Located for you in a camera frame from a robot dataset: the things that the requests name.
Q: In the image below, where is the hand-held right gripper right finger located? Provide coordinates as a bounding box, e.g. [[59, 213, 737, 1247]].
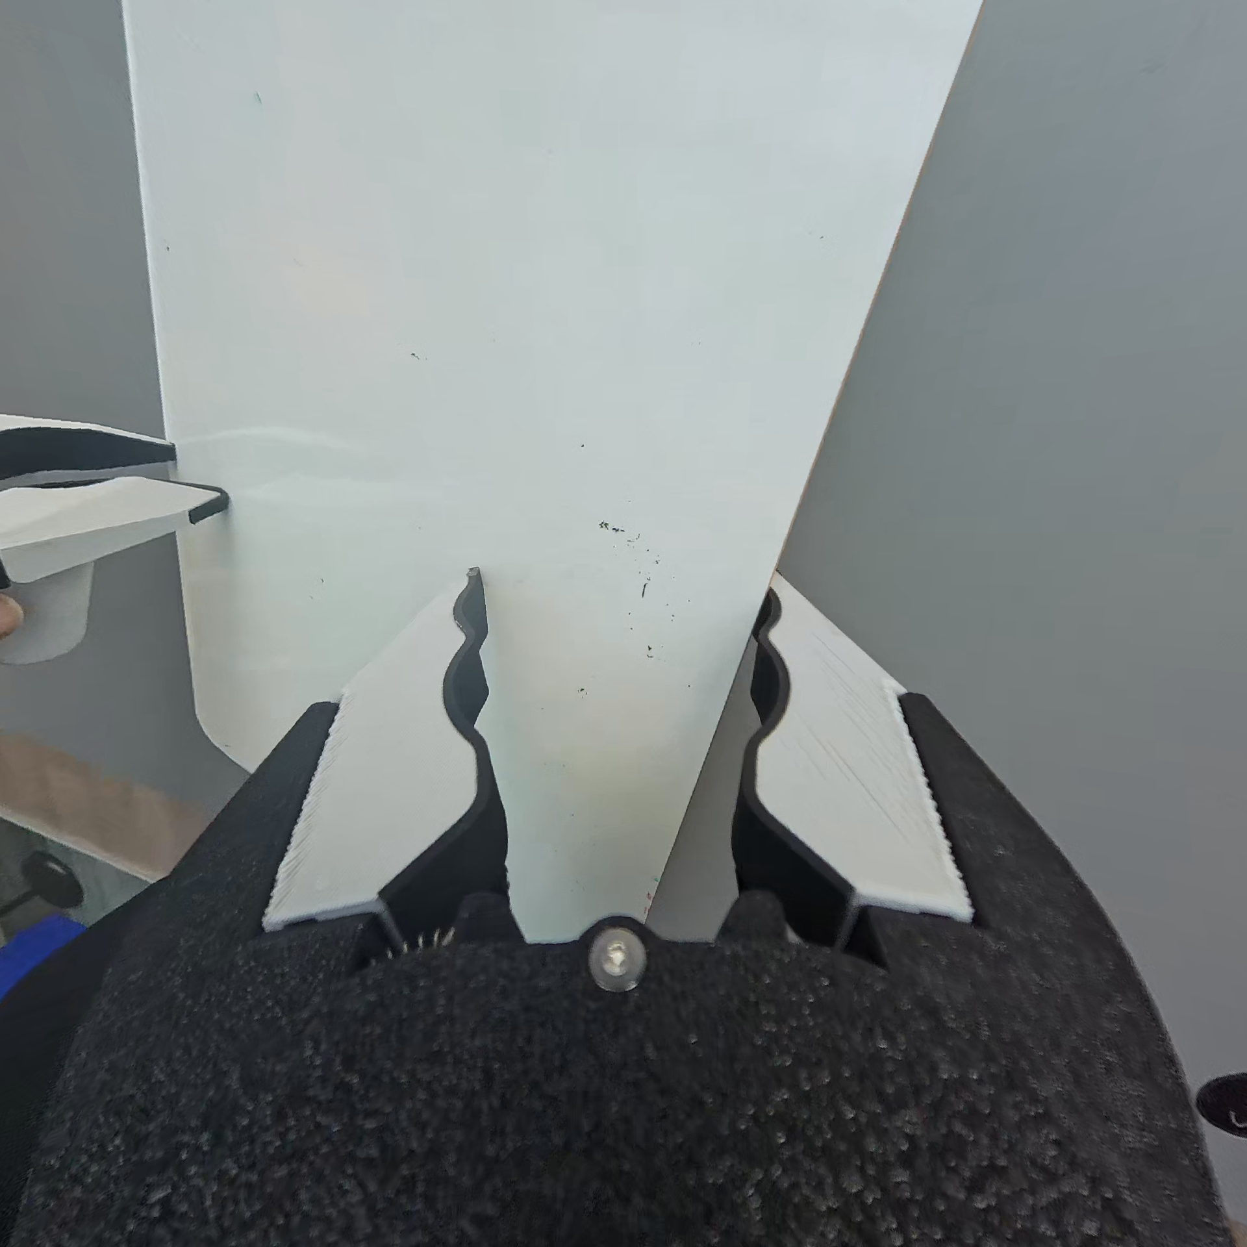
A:
[[733, 574, 976, 971]]

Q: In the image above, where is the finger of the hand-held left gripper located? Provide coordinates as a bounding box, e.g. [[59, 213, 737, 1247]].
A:
[[0, 415, 177, 486], [0, 476, 231, 669]]

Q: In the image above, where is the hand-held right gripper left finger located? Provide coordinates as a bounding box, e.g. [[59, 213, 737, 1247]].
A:
[[262, 568, 513, 976]]

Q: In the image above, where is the white rounded board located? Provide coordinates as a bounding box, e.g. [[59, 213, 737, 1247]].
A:
[[122, 0, 986, 945]]

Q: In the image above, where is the black round caster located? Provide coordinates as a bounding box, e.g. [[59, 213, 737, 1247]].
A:
[[0, 851, 88, 918]]

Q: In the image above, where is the blue plastic crate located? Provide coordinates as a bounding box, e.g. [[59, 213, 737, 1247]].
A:
[[0, 915, 91, 1004]]

